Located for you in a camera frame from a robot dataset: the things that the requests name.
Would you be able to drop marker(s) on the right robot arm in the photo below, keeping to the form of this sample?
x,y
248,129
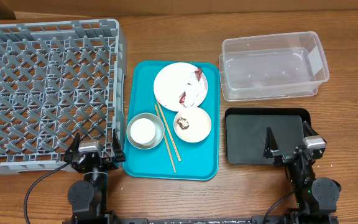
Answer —
x,y
316,198

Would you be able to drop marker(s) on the large white plate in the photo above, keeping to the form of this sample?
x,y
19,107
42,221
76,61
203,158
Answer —
x,y
170,82

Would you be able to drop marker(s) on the white paper cup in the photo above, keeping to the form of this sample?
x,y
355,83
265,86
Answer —
x,y
143,131

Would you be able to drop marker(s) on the brown food scrap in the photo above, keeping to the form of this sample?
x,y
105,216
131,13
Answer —
x,y
183,123

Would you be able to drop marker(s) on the grey bowl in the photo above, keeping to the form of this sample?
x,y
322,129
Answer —
x,y
159,128

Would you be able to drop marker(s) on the white wrapper waste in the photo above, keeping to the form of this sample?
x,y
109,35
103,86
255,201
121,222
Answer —
x,y
193,88

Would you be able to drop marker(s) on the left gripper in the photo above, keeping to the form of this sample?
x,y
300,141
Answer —
x,y
112,164

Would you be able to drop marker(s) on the grey plastic dishwasher rack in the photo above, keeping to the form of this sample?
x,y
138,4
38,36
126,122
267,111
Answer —
x,y
58,79

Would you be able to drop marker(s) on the clear plastic waste bin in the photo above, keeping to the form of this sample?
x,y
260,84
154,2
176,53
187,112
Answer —
x,y
274,66

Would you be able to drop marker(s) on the pink bowl with food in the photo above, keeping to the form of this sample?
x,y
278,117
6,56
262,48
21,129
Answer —
x,y
199,121

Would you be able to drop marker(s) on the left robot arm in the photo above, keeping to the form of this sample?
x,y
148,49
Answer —
x,y
88,197

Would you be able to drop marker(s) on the teal plastic serving tray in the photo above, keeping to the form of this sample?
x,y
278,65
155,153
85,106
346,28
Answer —
x,y
173,158

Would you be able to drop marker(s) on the black rectangular tray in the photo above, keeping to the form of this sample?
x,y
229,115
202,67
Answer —
x,y
246,132

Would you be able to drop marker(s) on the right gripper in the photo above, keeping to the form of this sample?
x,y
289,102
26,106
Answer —
x,y
289,157

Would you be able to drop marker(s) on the wooden chopstick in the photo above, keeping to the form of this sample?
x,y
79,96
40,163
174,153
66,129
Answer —
x,y
169,132
165,140

